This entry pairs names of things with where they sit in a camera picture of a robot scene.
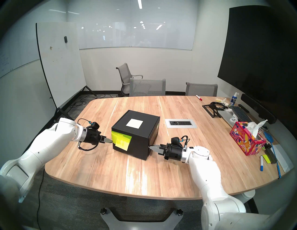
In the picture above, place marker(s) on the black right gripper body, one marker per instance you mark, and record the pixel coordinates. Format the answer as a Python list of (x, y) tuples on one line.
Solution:
[(174, 150)]

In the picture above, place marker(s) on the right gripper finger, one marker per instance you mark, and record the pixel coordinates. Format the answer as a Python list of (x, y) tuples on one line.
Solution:
[(161, 151), (159, 147)]

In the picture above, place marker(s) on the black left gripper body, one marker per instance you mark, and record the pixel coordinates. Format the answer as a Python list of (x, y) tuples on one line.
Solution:
[(91, 136)]

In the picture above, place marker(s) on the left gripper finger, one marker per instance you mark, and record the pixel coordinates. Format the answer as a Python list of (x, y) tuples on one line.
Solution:
[(106, 138), (108, 141)]

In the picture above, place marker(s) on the black cardboard box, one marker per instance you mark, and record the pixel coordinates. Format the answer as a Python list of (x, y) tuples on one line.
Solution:
[(141, 141)]

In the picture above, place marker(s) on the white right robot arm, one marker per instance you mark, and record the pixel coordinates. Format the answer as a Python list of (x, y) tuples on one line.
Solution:
[(204, 167)]

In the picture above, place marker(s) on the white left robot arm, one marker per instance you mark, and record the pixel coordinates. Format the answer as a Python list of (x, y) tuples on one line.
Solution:
[(46, 146)]

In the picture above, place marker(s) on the red floral tissue box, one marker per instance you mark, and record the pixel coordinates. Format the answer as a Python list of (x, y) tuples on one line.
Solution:
[(243, 140)]

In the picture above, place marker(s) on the yellow sticky note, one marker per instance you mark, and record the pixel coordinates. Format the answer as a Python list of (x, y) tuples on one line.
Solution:
[(113, 139), (123, 143)]

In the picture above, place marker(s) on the lime green sticky note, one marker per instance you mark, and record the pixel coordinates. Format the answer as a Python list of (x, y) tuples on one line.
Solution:
[(114, 133)]

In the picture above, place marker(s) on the silver table power panel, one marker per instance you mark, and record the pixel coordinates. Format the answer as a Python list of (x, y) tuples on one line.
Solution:
[(181, 123)]

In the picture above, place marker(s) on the pale square sticky note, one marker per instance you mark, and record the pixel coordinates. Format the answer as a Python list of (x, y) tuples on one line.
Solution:
[(134, 123)]

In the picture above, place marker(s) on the black laptop stand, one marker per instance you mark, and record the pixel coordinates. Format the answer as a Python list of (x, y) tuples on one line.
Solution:
[(208, 110)]

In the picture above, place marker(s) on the red capped marker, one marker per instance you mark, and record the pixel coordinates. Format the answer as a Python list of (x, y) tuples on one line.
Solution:
[(198, 97)]

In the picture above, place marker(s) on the gray mesh office chair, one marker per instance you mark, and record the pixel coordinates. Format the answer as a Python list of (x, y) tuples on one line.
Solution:
[(147, 87)]

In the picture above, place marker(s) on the silver laptop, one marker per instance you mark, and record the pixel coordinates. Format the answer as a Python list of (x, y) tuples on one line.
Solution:
[(226, 117)]

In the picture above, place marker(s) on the gray plain-back office chair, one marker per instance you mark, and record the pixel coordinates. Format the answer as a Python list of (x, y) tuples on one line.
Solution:
[(201, 90)]

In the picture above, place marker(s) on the gray office chair with armrests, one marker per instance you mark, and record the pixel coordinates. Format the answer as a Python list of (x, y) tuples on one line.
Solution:
[(124, 73)]

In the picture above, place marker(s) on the black keyboard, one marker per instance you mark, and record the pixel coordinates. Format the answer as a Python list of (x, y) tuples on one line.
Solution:
[(240, 113)]

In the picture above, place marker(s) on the whiteboard cleaner spray bottle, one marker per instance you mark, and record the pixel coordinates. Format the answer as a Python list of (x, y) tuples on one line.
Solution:
[(233, 100)]

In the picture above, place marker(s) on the rolling whiteboard on stand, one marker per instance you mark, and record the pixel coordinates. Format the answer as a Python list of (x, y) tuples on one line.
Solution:
[(60, 65)]

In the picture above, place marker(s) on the white tissue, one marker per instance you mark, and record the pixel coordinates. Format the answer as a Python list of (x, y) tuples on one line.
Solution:
[(255, 128)]

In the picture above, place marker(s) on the blue capped marker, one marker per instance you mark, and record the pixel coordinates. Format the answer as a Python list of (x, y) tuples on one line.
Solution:
[(261, 163)]

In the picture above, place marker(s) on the yellow sticky note pad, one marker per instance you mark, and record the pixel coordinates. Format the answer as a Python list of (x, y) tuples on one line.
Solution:
[(266, 159)]

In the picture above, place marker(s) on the black video conference bar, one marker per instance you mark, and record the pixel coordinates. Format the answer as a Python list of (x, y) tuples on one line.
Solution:
[(257, 107)]

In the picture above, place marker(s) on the blue fly swatter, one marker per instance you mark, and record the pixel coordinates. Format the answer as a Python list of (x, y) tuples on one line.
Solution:
[(269, 136)]

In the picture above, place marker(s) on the white paper sheet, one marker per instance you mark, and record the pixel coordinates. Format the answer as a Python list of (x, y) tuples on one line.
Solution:
[(284, 157)]

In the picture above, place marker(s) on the glass wall whiteboard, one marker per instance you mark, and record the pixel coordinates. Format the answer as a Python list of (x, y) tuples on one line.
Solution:
[(137, 27)]

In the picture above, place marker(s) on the large black wall screen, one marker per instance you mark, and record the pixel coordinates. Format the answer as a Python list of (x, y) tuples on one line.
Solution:
[(257, 53)]

